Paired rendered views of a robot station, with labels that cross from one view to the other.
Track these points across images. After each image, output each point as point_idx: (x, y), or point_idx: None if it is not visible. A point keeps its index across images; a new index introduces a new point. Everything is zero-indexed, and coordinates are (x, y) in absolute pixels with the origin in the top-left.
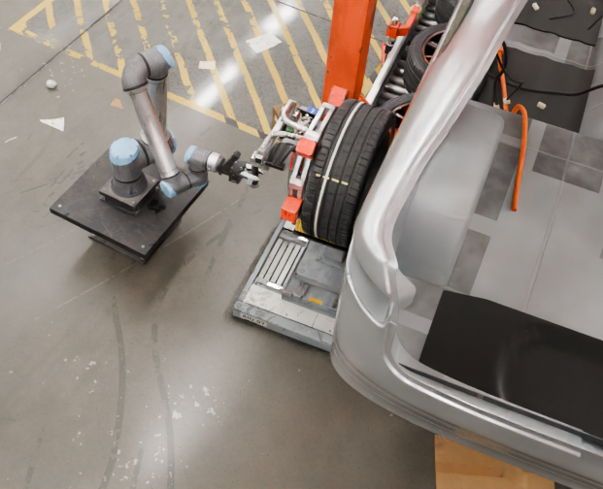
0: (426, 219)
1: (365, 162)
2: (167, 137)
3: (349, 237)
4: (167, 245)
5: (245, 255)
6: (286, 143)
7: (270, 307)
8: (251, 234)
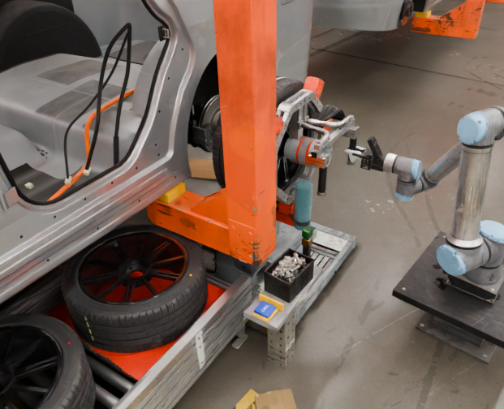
0: None
1: None
2: (448, 233)
3: None
4: None
5: (345, 289)
6: (328, 107)
7: (325, 235)
8: (338, 307)
